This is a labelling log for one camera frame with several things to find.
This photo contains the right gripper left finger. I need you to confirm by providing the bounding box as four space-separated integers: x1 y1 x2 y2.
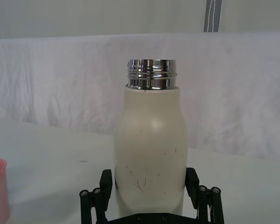
78 169 113 224

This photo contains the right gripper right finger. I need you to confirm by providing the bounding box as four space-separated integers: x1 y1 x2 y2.
185 167 225 224

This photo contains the cream vacuum bottle steel neck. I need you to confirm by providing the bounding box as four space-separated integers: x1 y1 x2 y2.
113 58 189 212

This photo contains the white table cloth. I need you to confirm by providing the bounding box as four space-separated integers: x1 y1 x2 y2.
0 116 280 224

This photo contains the white curtain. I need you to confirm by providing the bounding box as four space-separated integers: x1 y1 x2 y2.
0 31 280 162

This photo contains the grey striped post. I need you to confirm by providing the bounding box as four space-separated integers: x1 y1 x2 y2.
203 0 222 33

